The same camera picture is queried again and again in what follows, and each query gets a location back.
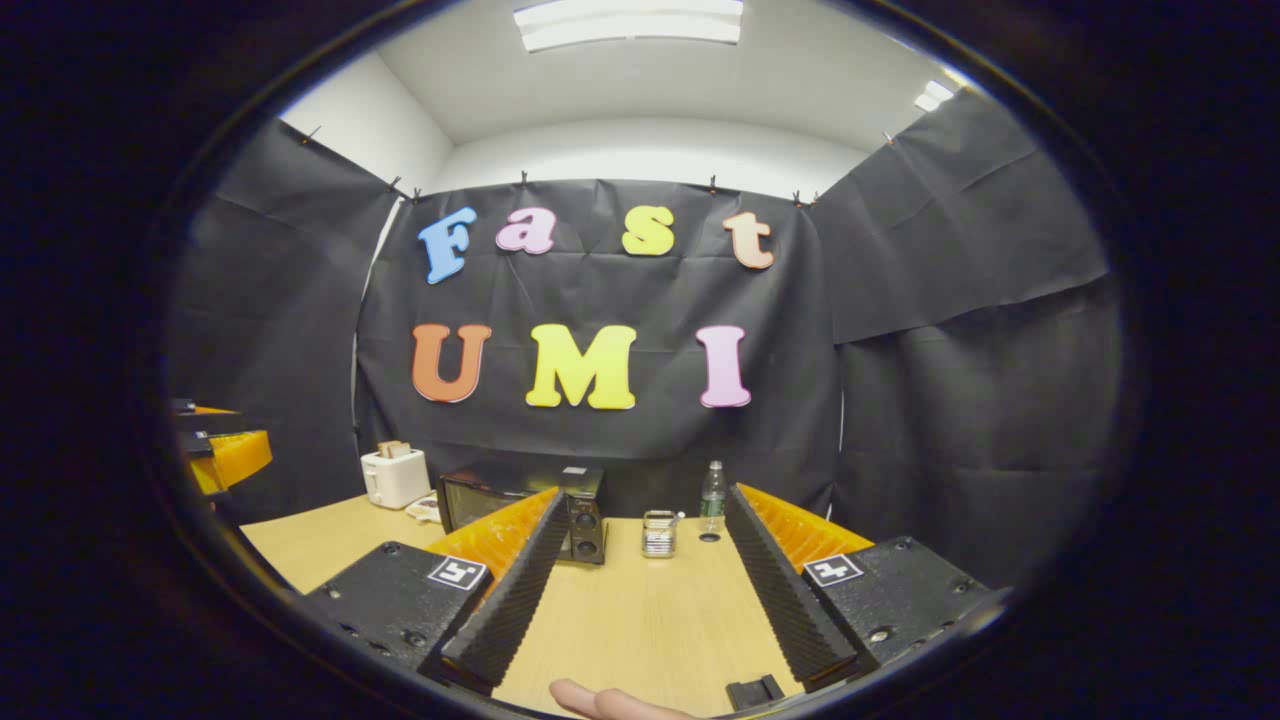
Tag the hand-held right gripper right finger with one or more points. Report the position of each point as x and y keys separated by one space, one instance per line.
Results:
x=780 y=590

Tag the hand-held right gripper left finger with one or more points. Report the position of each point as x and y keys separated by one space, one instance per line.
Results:
x=510 y=600

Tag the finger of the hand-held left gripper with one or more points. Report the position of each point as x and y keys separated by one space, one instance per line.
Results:
x=205 y=418
x=240 y=455

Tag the black electric oven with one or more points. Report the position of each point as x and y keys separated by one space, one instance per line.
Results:
x=480 y=495

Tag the green plastic water bottle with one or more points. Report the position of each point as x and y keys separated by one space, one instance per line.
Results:
x=712 y=500

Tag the white divided condiment dish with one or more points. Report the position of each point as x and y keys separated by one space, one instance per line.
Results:
x=425 y=510

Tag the white toaster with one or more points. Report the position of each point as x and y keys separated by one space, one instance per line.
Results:
x=395 y=480

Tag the black backdrop cloth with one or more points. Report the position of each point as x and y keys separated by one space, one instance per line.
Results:
x=950 y=400

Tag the small ceiling light panel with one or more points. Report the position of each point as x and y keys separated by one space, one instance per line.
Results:
x=934 y=96

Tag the long ceiling light panel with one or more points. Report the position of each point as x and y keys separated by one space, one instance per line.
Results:
x=630 y=22

